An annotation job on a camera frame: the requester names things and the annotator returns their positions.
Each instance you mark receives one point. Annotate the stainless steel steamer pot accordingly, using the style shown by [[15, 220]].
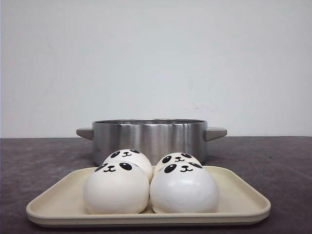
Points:
[[153, 137]]

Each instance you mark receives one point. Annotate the cream rectangular tray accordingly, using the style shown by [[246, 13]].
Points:
[[62, 206]]

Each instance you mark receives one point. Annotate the panda bun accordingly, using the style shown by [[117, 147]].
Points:
[[184, 187], [174, 158], [133, 156], [116, 187]]

